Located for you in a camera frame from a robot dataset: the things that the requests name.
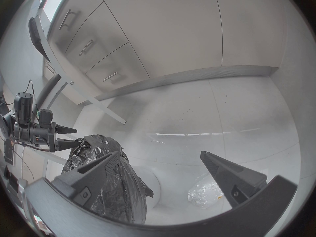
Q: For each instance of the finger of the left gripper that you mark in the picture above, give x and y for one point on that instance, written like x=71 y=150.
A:
x=65 y=144
x=65 y=129

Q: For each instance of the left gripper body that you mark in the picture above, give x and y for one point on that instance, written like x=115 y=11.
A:
x=42 y=133

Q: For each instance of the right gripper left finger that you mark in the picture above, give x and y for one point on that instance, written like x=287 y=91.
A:
x=96 y=174

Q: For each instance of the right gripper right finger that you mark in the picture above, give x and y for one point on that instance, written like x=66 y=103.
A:
x=232 y=179

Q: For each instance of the black plastic bag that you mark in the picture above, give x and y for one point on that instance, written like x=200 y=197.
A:
x=116 y=194

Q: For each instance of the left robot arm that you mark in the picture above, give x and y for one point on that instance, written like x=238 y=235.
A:
x=23 y=105

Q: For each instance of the white trash bin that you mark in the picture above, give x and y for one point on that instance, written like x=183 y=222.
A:
x=151 y=181

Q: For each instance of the clear printed wrapper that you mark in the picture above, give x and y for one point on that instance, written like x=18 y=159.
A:
x=203 y=194

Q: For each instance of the white wardrobe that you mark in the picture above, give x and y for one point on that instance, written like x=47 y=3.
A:
x=172 y=33

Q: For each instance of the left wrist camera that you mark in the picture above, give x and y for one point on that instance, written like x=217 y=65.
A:
x=46 y=117

